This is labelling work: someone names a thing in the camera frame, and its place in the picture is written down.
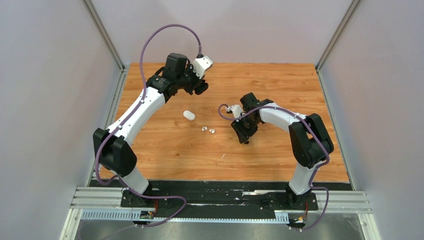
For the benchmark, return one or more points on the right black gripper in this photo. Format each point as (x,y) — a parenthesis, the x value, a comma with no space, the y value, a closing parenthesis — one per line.
(243,135)

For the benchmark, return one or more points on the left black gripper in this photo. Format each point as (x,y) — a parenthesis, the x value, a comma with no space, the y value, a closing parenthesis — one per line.
(197,79)

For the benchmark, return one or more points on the black charging case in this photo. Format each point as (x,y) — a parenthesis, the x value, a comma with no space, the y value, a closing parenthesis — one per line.
(201,88)

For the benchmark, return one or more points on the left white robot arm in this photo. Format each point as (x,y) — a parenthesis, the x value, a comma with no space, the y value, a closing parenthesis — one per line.
(112,146)

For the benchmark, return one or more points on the white charging case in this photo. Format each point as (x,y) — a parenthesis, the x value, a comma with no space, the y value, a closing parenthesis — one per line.
(190,116)

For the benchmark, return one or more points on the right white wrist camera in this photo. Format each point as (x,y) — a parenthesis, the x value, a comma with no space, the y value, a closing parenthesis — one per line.
(235,110)

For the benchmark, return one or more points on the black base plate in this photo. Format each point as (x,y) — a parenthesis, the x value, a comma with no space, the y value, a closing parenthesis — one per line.
(220,199)

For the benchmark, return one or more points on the aluminium frame rail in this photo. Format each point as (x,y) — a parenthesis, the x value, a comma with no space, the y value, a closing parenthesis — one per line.
(103,203)

